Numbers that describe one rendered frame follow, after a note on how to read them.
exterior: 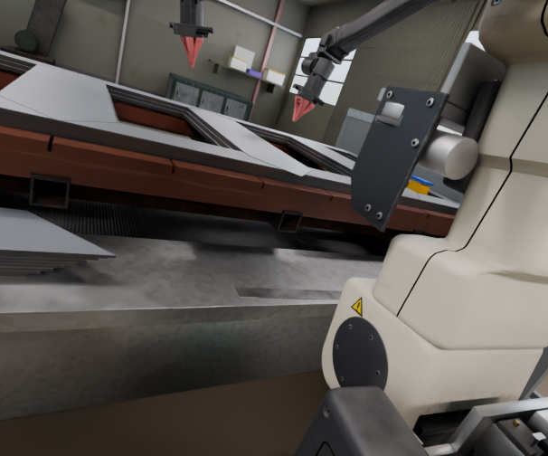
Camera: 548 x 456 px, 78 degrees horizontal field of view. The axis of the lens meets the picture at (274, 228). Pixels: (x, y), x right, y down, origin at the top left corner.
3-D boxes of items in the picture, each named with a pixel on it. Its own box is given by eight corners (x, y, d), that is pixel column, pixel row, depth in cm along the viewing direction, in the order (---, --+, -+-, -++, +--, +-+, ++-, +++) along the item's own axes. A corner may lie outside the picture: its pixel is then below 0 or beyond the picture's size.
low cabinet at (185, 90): (230, 121, 882) (237, 94, 858) (245, 134, 755) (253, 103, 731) (164, 101, 810) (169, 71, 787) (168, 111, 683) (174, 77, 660)
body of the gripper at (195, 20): (168, 30, 88) (167, -5, 84) (207, 34, 92) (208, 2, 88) (174, 31, 83) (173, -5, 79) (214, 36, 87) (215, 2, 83)
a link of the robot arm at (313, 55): (330, 32, 101) (350, 47, 106) (310, 31, 110) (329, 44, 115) (311, 71, 104) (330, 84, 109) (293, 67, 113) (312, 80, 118)
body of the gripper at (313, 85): (290, 88, 109) (303, 66, 108) (312, 104, 115) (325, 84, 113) (299, 91, 104) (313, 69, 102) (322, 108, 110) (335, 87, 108)
